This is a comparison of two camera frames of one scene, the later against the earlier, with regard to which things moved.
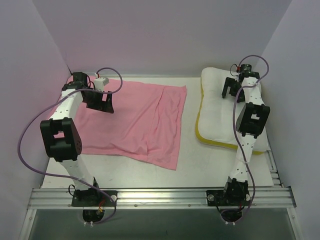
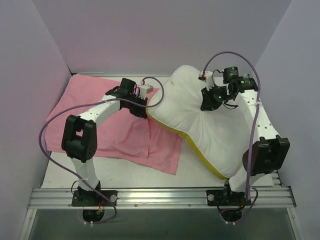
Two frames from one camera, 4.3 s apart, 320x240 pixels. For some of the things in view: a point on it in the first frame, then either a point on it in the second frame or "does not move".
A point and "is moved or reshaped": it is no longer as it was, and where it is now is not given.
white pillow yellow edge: [215, 124] is moved or reshaped
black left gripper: [100, 104] -> [138, 110]
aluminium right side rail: [276, 180] does not move
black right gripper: [231, 83] -> [208, 100]
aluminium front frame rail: [62, 198] does not move
